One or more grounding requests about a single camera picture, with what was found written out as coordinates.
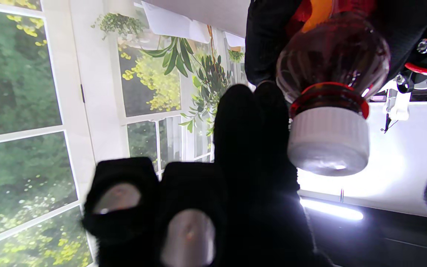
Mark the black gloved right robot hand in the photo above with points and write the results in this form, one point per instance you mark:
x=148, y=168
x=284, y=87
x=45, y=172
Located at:
x=250, y=185

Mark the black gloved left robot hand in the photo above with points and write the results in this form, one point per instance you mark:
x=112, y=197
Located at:
x=265, y=40

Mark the red transparent sample bottle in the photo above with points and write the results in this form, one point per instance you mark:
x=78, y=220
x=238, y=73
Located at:
x=332, y=55

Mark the white ribbed bottle cap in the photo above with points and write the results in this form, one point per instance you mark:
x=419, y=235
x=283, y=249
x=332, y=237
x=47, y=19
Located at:
x=328, y=142

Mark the bright strip light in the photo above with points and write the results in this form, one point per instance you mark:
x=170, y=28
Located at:
x=332, y=209

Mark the printed garden window backdrop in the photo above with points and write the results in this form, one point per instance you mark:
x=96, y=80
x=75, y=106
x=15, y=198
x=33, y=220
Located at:
x=32, y=129

